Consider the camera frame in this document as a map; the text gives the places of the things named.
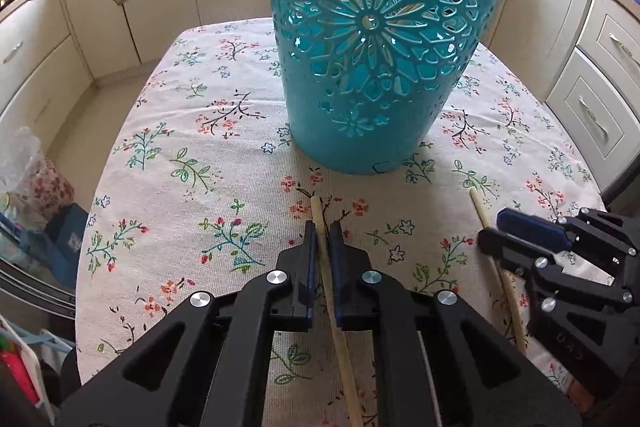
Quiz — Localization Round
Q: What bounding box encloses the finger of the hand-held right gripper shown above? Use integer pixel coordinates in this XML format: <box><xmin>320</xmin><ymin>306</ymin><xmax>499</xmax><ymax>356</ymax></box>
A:
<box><xmin>477</xmin><ymin>227</ymin><xmax>640</xmax><ymax>400</ymax></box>
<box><xmin>496</xmin><ymin>207</ymin><xmax>640</xmax><ymax>259</ymax></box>

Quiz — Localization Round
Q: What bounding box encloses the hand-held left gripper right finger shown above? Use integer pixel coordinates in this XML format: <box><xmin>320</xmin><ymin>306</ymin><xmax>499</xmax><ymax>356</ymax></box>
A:
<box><xmin>328</xmin><ymin>221</ymin><xmax>584</xmax><ymax>427</ymax></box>

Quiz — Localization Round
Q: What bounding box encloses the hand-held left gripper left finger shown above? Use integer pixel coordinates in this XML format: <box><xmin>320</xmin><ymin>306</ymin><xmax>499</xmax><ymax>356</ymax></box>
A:
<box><xmin>59</xmin><ymin>221</ymin><xmax>319</xmax><ymax>427</ymax></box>

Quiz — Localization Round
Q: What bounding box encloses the teal perforated plastic basket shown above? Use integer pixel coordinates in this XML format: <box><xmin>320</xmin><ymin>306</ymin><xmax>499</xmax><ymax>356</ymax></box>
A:
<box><xmin>260</xmin><ymin>0</ymin><xmax>526</xmax><ymax>175</ymax></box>

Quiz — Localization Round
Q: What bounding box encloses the cream drawer unit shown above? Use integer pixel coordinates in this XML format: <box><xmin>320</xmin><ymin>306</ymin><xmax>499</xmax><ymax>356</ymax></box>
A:
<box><xmin>545</xmin><ymin>0</ymin><xmax>640</xmax><ymax>190</ymax></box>

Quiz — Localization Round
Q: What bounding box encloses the floral tablecloth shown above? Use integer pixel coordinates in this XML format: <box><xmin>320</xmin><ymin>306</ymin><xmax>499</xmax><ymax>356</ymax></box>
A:
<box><xmin>75</xmin><ymin>19</ymin><xmax>608</xmax><ymax>427</ymax></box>

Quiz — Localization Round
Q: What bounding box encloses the cream cabinet door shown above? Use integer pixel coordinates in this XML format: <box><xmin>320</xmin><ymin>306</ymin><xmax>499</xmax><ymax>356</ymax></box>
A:
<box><xmin>487</xmin><ymin>0</ymin><xmax>596</xmax><ymax>92</ymax></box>

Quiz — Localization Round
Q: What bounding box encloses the blue box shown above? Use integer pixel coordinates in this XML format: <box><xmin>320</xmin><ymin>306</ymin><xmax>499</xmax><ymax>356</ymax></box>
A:
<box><xmin>47</xmin><ymin>203</ymin><xmax>83</xmax><ymax>288</ymax></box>

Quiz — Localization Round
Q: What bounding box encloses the light blue plastic rack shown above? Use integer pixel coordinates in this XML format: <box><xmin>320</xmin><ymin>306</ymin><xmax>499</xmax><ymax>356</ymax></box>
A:
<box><xmin>0</xmin><ymin>314</ymin><xmax>76</xmax><ymax>360</ymax></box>

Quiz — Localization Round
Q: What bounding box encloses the clear plastic bag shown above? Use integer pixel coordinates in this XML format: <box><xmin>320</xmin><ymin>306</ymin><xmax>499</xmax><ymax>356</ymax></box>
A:
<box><xmin>0</xmin><ymin>127</ymin><xmax>76</xmax><ymax>228</ymax></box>

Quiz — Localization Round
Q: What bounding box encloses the red and green item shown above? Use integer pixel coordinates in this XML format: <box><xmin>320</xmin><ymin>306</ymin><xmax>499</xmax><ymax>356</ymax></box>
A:
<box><xmin>0</xmin><ymin>336</ymin><xmax>42</xmax><ymax>408</ymax></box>

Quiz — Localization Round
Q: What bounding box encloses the metal wire rack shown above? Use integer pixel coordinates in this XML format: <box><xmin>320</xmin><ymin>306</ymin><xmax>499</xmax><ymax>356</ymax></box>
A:
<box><xmin>0</xmin><ymin>232</ymin><xmax>76</xmax><ymax>314</ymax></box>

